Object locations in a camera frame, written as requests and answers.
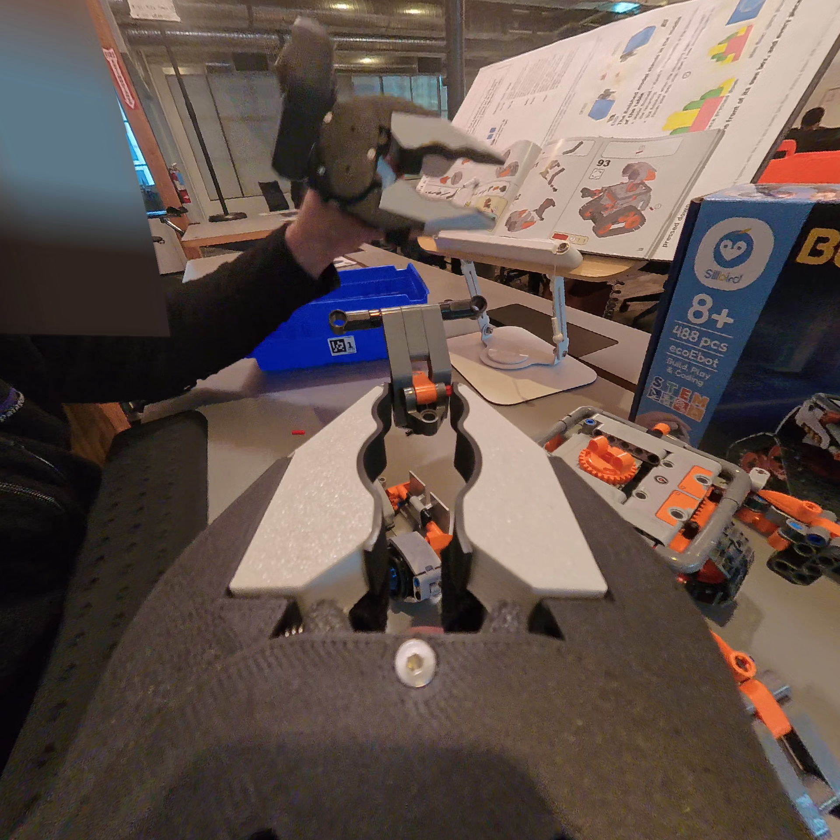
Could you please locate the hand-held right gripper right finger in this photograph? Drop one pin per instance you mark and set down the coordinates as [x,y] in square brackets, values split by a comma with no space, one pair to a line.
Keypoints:
[531,525]

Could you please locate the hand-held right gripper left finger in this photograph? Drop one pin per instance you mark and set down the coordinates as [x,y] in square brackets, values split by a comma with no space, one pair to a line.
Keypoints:
[302,525]

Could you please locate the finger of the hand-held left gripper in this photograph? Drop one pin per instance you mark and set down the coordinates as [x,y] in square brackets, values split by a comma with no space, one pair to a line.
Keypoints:
[420,210]
[433,134]

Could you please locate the grey orange brick assembly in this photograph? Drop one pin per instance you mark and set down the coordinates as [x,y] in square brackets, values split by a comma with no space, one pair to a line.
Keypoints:
[413,348]

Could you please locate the orange black toy claw arm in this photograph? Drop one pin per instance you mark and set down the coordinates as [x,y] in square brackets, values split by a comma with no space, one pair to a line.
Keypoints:
[794,525]

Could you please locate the person's left forearm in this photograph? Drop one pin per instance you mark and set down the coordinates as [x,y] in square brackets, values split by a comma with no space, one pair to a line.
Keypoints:
[216,315]

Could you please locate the person's left hand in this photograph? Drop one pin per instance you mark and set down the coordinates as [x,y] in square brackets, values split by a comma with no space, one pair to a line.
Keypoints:
[328,236]

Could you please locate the black steel column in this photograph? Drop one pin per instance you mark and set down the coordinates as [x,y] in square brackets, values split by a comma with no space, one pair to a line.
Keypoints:
[455,52]

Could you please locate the black office chair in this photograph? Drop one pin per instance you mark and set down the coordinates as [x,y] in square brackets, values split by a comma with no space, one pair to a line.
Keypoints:
[274,195]

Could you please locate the grey tracked toy robot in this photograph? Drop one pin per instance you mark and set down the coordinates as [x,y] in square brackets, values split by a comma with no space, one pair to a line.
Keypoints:
[656,485]

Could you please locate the black sign pole stand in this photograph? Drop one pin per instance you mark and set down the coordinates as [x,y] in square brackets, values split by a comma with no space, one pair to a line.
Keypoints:
[226,215]

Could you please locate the white stand base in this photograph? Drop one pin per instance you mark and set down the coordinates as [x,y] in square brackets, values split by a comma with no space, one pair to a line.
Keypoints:
[525,367]

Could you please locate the blue storage bin with tag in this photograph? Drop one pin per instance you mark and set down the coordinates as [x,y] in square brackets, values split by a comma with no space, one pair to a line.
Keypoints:
[308,328]

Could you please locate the black dimpled mat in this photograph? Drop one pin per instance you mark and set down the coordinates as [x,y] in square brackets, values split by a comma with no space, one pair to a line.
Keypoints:
[131,499]

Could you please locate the red fire extinguisher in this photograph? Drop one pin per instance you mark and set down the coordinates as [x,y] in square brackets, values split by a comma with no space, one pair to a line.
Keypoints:
[180,184]

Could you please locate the slim wooden column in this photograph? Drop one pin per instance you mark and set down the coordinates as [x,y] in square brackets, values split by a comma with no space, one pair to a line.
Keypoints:
[144,131]

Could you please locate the printed instruction sheet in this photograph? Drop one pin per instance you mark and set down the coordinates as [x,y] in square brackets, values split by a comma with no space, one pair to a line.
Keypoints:
[656,85]

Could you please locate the white handwritten sign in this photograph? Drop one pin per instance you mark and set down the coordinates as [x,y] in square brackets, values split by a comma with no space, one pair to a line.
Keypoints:
[151,8]

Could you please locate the blue robot kit box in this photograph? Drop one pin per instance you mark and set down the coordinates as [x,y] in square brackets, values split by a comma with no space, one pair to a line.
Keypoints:
[722,315]

